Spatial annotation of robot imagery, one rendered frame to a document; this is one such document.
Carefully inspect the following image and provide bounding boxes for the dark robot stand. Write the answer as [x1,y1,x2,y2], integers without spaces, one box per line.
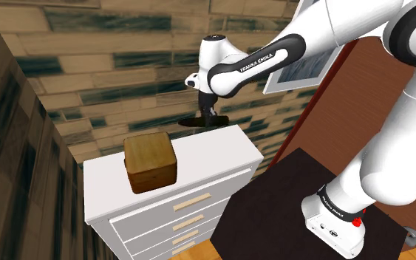
[209,146,409,260]

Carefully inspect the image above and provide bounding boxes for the white framed wall picture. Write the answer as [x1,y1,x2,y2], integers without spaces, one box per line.
[262,0,346,95]

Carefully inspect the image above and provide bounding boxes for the reddish brown door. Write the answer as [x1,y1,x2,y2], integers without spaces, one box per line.
[266,35,416,253]

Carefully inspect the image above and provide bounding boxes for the dark brown flat plate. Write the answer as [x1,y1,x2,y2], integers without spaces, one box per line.
[177,114,230,129]

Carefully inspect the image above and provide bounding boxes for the brown wooden box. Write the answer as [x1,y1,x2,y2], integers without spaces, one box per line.
[123,131,178,195]

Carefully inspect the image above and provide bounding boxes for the white chest of drawers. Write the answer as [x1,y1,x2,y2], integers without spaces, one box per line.
[82,123,265,260]

